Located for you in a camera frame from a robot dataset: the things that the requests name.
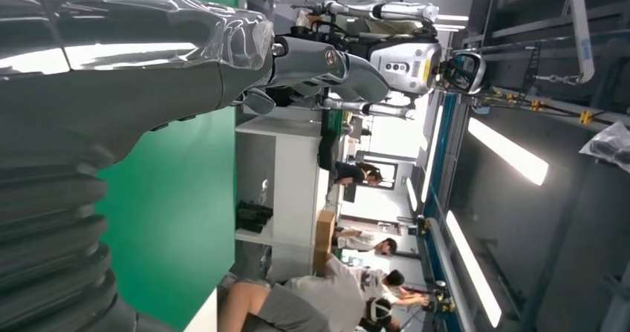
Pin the white shelf cabinet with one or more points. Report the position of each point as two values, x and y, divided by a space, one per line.
300 187

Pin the ceiling light panel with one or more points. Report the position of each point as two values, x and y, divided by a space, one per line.
432 152

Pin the person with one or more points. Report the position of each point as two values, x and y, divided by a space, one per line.
379 312
352 172
359 243
339 285
285 315

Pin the white hoist post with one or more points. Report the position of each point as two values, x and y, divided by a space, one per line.
578 24

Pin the cardboard box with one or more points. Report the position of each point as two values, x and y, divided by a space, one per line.
325 226
321 258

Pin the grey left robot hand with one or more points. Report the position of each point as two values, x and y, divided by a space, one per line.
123 74

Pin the white humanoid robot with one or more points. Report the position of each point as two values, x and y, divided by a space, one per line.
408 66

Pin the clear plastic bag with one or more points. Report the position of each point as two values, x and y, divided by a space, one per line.
608 147

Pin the black bundled gear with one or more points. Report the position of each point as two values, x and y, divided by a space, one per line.
253 216

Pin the green table mat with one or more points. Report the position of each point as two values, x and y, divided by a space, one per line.
172 221

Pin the blue gantry rail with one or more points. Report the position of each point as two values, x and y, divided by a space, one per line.
449 123

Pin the white desk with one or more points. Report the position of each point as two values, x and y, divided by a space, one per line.
204 320

